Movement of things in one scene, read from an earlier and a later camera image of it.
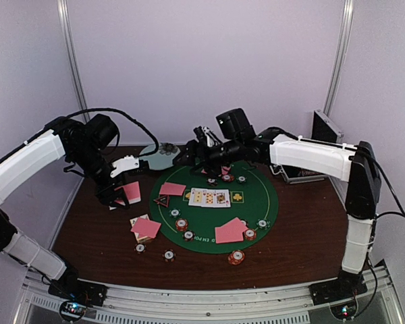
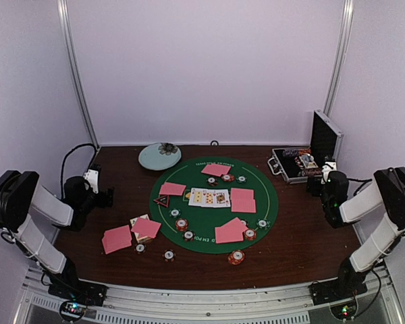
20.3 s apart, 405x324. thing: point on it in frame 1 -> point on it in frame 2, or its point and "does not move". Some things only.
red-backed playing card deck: (133, 192) -> (117, 239)
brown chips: (212, 181) does not move
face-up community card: (195, 198) does not move
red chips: (250, 234) does not move
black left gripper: (106, 196) -> (102, 202)
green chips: (263, 224) does not move
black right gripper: (193, 146) -> (315, 180)
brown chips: (245, 222) does not move
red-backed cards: (232, 231) does not move
